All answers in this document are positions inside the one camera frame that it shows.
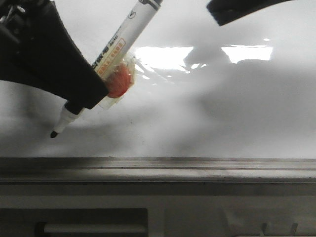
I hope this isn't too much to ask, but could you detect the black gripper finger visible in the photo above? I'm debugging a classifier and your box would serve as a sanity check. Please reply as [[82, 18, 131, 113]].
[[0, 0, 108, 114], [206, 0, 287, 26]]

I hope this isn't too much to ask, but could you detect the black and white marker pen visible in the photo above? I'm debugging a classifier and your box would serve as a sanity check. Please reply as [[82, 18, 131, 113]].
[[50, 0, 163, 139]]

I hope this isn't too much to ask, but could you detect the red magnet taped to marker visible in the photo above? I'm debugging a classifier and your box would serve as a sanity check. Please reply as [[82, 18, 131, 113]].
[[98, 52, 136, 110]]

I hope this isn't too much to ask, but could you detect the white whiteboard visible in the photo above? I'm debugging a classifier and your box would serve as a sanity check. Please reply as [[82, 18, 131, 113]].
[[0, 0, 316, 159]]

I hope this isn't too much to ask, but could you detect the grey aluminium whiteboard frame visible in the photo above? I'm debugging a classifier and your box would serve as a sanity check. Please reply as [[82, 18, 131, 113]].
[[0, 157, 316, 183]]

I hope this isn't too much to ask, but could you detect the grey table frame below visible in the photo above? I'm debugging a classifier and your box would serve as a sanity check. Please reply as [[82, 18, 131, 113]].
[[0, 183, 316, 237]]

